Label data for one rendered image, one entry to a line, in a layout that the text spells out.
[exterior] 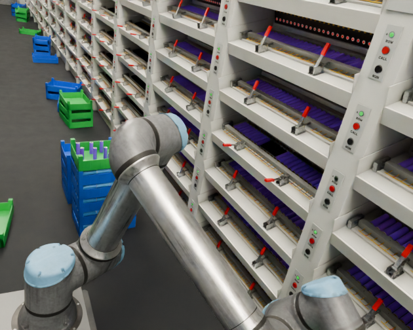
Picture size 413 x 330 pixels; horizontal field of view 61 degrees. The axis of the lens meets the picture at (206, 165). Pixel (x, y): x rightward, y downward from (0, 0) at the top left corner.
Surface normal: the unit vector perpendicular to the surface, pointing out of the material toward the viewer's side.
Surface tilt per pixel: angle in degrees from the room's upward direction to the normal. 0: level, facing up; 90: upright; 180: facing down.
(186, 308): 0
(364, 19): 106
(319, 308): 79
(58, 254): 1
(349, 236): 16
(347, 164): 90
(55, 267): 1
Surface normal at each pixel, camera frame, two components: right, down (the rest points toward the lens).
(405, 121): -0.87, 0.34
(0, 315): 0.21, -0.89
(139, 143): 0.37, -0.60
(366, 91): -0.87, 0.11
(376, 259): -0.08, -0.81
